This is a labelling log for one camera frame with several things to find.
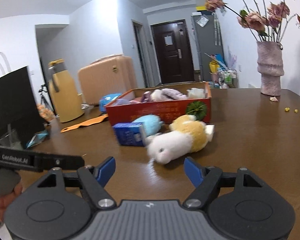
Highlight orange patterned item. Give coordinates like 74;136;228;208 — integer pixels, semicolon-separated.
37;103;56;124

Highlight blue carton box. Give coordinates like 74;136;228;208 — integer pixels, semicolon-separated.
112;122;148;147

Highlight dark brown entrance door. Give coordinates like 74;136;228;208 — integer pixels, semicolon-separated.
150;19;196;85

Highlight dried pink roses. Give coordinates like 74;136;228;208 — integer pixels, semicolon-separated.
204;0;300;43

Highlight orange silicone strap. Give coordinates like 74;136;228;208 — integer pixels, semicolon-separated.
60;114;109;133

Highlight blue plush toy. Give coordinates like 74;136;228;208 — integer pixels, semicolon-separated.
132;114;164;138

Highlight crumpled blue wrapper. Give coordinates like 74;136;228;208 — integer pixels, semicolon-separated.
25;131;50;149

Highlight dark interior door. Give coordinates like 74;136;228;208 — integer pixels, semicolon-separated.
132;19;149;88

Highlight yellow thermos jug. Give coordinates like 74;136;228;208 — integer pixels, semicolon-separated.
48;59;85;123

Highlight black camera tripod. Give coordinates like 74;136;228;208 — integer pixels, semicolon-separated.
38;82;56;117

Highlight clear plastic item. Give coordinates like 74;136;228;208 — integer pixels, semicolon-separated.
187;87;206;99

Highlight grey refrigerator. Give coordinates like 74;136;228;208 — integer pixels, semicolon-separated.
191;13;226;83

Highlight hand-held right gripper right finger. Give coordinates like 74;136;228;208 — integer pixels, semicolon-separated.
183;156;263;208

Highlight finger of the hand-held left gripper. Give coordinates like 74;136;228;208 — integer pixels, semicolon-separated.
33;153;86;172

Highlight purple feather decoration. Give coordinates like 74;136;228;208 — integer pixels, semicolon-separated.
226;45;238;69

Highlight cluttered storage cart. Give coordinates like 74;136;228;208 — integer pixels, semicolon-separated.
210;67;238;89

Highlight pink textured vase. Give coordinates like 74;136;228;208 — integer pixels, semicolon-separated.
256;41;284;97

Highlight black paper bag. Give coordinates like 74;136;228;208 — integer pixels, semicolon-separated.
0;52;47;148

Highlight white and yellow plush toy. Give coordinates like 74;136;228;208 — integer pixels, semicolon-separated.
146;114;216;166

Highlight person's left hand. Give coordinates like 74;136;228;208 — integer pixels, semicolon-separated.
0;179;24;222

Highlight blue tissue packet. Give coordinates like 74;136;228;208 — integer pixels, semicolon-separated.
99;93;123;111

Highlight peach ribbed suitcase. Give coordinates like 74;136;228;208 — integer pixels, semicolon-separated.
77;54;138;106

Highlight clear plastic bag on refrigerator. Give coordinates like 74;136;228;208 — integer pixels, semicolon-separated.
196;16;209;28

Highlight red cardboard box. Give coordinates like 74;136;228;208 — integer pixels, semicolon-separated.
105;81;212;126

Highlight white round ball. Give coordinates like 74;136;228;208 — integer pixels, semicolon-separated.
150;89;163;102

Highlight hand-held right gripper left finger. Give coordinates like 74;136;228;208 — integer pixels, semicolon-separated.
36;156;117;209

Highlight purple satin scrunchie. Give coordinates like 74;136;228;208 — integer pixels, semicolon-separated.
141;91;153;103

